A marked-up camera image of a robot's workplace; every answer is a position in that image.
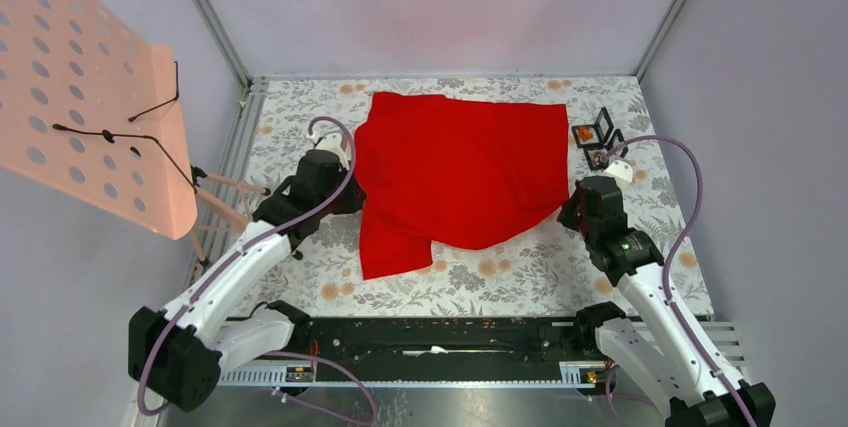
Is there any pink perforated music stand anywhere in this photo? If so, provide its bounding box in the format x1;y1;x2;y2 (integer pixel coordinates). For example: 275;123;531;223
1;0;264;239

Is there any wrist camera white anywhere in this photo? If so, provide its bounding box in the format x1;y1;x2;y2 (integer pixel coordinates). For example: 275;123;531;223
310;132;350;169
602;159;635;189

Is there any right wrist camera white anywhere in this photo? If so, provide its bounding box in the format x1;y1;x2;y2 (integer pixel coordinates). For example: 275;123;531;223
602;159;635;189

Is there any red shirt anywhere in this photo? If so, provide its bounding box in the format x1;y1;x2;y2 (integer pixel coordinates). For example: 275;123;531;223
354;91;570;280

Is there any black display box with orange brooch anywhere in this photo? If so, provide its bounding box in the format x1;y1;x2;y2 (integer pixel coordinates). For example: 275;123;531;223
571;107;614;149

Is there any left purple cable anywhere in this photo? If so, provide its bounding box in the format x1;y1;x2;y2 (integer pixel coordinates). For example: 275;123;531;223
135;116;380;427

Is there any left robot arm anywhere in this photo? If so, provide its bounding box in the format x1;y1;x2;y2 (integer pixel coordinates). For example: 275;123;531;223
128;148;360;416

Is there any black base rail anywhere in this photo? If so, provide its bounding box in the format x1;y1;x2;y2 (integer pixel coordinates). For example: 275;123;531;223
248;314;641;386

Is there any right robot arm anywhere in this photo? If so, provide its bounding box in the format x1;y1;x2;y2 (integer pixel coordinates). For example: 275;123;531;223
558;176;776;426

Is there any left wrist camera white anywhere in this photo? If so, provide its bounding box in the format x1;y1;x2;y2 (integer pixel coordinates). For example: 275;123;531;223
310;132;350;169

